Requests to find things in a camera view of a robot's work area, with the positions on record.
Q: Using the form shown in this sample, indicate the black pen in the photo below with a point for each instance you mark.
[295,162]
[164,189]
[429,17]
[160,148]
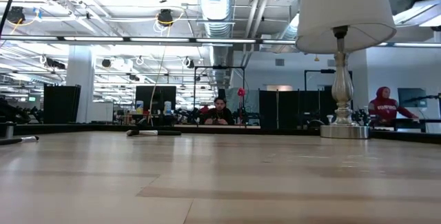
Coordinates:
[10,141]

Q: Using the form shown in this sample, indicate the black and white marker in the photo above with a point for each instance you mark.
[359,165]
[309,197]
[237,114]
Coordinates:
[165,132]

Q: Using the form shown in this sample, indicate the overhead light bar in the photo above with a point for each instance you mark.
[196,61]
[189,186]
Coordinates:
[158,39]

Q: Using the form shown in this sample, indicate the black partition panel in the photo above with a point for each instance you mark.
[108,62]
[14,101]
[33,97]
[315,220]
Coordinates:
[62,103]

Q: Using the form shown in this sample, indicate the background robot arms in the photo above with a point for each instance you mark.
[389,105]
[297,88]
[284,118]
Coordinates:
[20,113]

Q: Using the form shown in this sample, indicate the white wipes canister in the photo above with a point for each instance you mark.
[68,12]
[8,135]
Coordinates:
[167,108]
[139,107]

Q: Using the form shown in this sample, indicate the black display panel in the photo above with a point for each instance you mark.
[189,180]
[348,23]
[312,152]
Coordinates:
[169,94]

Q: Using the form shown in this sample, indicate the grey metal cylinder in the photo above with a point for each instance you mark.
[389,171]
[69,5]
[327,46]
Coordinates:
[8,129]

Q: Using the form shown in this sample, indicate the person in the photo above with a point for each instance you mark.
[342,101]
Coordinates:
[386,108]
[218,115]

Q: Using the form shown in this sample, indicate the red flower ornament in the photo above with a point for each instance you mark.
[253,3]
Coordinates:
[241,92]

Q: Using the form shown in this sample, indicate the black folding partition screen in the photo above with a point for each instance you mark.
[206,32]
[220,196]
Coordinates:
[286,110]

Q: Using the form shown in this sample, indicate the white shade silver table lamp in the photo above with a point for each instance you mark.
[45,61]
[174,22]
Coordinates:
[344,7]

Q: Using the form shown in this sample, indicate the black background desk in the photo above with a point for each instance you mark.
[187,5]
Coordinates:
[413,120]

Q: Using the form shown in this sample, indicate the black ceiling camera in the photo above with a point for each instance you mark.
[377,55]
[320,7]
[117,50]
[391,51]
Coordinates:
[165,16]

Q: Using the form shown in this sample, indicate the silver ceiling air duct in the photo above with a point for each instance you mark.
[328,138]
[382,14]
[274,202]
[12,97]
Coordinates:
[215,7]

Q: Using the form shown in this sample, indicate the black stand frame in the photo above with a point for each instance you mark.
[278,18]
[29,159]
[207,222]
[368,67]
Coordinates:
[220,67]

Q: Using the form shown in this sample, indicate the black aluminium table frame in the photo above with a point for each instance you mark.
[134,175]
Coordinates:
[293,131]

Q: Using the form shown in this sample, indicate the wall monitor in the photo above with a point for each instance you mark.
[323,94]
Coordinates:
[413,96]

